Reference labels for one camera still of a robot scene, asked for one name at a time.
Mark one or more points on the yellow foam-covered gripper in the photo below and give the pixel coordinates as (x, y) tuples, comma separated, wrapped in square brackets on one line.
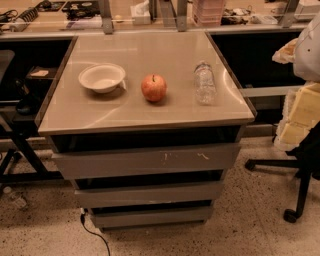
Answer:
[(308, 55)]

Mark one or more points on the grey top drawer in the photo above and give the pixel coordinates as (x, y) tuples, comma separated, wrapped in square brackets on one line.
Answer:
[(143, 161)]

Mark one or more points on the grey drawer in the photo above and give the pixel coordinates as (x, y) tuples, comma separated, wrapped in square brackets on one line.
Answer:
[(147, 195), (154, 217), (143, 161)]

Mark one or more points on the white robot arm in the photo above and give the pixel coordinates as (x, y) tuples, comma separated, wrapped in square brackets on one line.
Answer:
[(303, 52)]

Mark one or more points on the grey drawer cabinet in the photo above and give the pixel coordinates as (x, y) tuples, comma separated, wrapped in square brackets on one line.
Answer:
[(78, 119)]

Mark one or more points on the grey bottom drawer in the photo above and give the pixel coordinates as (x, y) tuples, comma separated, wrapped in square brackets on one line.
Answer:
[(154, 217)]

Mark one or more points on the grey middle drawer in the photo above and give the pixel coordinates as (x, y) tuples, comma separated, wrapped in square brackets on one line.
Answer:
[(147, 195)]

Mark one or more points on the black office chair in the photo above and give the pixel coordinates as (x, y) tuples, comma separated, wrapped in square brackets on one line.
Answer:
[(306, 160)]

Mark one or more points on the clear plastic water bottle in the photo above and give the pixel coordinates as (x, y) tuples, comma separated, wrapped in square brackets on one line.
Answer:
[(205, 86)]

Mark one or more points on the pink plastic basket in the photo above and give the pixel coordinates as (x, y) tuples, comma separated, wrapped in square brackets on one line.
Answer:
[(207, 13)]

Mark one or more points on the red apple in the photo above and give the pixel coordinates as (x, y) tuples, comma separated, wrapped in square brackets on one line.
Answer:
[(153, 87)]

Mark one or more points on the white tissue box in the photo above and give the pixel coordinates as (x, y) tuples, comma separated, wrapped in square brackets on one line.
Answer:
[(140, 13)]

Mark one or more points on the white paper bowl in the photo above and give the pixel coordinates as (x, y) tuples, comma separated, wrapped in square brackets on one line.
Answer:
[(102, 78)]

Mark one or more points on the plastic bottle on floor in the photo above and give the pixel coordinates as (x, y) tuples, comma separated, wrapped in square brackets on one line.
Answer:
[(16, 198)]

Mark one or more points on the black desk frame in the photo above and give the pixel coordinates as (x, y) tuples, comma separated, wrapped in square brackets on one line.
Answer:
[(19, 128)]

